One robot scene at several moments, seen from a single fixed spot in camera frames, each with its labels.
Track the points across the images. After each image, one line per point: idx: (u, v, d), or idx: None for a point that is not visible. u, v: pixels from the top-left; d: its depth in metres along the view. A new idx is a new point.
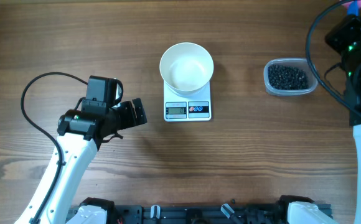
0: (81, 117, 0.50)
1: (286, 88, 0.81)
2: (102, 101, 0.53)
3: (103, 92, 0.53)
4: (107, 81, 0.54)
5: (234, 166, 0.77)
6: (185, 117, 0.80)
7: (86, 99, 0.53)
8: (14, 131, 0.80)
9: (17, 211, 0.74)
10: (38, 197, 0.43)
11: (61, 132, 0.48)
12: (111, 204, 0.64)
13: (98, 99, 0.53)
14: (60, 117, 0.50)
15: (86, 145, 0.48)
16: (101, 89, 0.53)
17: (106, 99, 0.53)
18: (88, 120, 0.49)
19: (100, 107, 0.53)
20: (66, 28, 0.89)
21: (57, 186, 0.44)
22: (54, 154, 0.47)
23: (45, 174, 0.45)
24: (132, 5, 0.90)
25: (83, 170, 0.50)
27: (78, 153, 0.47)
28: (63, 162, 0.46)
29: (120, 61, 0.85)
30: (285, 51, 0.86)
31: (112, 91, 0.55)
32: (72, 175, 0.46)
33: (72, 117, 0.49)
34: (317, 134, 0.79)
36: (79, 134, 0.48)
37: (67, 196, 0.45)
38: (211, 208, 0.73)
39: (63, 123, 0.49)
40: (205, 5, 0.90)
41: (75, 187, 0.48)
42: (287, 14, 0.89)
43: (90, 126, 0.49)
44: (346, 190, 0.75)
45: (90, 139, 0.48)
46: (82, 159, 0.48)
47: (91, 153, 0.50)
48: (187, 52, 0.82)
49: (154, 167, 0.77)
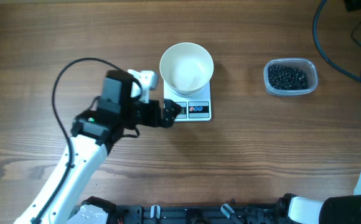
0: (96, 120, 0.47)
1: (286, 88, 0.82)
2: (116, 104, 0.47)
3: (119, 94, 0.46)
4: (123, 82, 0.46)
5: (234, 167, 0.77)
6: (185, 117, 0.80)
7: (101, 99, 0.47)
8: (13, 131, 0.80)
9: (17, 211, 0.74)
10: (42, 196, 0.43)
11: (74, 134, 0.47)
12: (112, 207, 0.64)
13: (112, 101, 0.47)
14: (75, 117, 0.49)
15: (98, 151, 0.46)
16: (115, 91, 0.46)
17: (122, 101, 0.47)
18: (102, 124, 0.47)
19: (114, 111, 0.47)
20: (66, 28, 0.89)
21: (63, 186, 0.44)
22: (65, 154, 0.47)
23: (53, 175, 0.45)
24: (132, 5, 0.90)
25: (91, 173, 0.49)
27: (88, 157, 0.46)
28: (72, 164, 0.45)
29: (120, 61, 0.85)
30: (285, 51, 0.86)
31: (129, 92, 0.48)
32: (79, 178, 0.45)
33: (86, 119, 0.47)
34: (317, 134, 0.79)
36: (92, 139, 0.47)
37: (71, 199, 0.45)
38: (211, 208, 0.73)
39: (77, 124, 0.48)
40: (205, 5, 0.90)
41: (82, 188, 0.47)
42: (287, 14, 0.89)
43: (104, 131, 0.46)
44: (346, 190, 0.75)
45: (102, 144, 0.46)
46: (91, 163, 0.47)
47: (101, 157, 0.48)
48: (187, 52, 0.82)
49: (154, 167, 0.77)
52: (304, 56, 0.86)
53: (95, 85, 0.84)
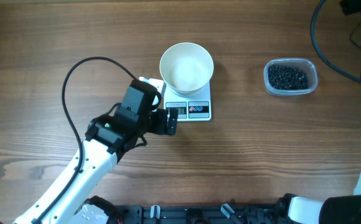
0: (113, 126, 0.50)
1: (286, 88, 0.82)
2: (135, 113, 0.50)
3: (139, 104, 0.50)
4: (146, 93, 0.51)
5: (234, 166, 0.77)
6: (185, 117, 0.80)
7: (121, 106, 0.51)
8: (14, 131, 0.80)
9: (17, 211, 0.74)
10: (46, 198, 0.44)
11: (88, 137, 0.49)
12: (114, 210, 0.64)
13: (132, 109, 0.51)
14: (93, 121, 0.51)
15: (107, 159, 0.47)
16: (137, 101, 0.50)
17: (140, 111, 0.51)
18: (117, 132, 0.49)
19: (132, 118, 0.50)
20: (66, 28, 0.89)
21: (68, 191, 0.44)
22: (75, 158, 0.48)
23: (61, 178, 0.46)
24: (132, 5, 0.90)
25: (98, 180, 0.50)
27: (98, 164, 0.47)
28: (81, 169, 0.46)
29: (119, 61, 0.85)
30: (285, 51, 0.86)
31: (148, 104, 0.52)
32: (86, 185, 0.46)
33: (103, 125, 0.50)
34: (317, 134, 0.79)
36: (104, 145, 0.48)
37: (75, 205, 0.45)
38: (211, 208, 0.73)
39: (94, 127, 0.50)
40: (205, 5, 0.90)
41: (86, 196, 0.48)
42: (287, 14, 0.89)
43: (117, 138, 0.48)
44: (346, 190, 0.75)
45: (112, 152, 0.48)
46: (99, 172, 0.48)
47: (110, 165, 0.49)
48: (187, 53, 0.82)
49: (154, 167, 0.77)
52: (304, 56, 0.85)
53: (95, 85, 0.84)
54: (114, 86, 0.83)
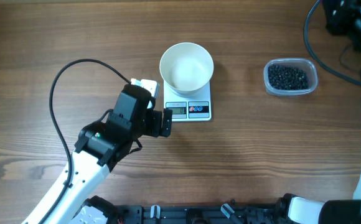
0: (103, 135, 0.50)
1: (286, 88, 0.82)
2: (127, 120, 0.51)
3: (131, 111, 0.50)
4: (138, 99, 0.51)
5: (234, 166, 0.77)
6: (185, 117, 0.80)
7: (113, 112, 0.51)
8: (13, 131, 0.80)
9: (17, 211, 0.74)
10: (37, 214, 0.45)
11: (78, 149, 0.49)
12: (114, 211, 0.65)
13: (124, 116, 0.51)
14: (83, 130, 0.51)
15: (98, 172, 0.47)
16: (129, 107, 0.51)
17: (132, 117, 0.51)
18: (108, 142, 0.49)
19: (124, 125, 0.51)
20: (66, 28, 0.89)
21: (57, 208, 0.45)
22: (65, 171, 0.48)
23: (51, 193, 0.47)
24: (132, 5, 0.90)
25: (91, 191, 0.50)
27: (87, 178, 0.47)
28: (70, 183, 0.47)
29: (119, 61, 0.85)
30: (285, 51, 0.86)
31: (140, 109, 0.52)
32: (75, 199, 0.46)
33: (93, 134, 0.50)
34: (317, 134, 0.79)
36: (95, 157, 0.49)
37: (65, 220, 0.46)
38: (211, 208, 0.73)
39: (84, 138, 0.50)
40: (205, 5, 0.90)
41: (78, 208, 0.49)
42: (287, 14, 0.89)
43: (108, 149, 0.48)
44: (346, 190, 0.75)
45: (103, 164, 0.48)
46: (90, 185, 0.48)
47: (102, 177, 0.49)
48: (186, 52, 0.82)
49: (154, 167, 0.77)
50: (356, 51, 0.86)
52: (304, 55, 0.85)
53: (95, 85, 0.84)
54: (114, 86, 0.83)
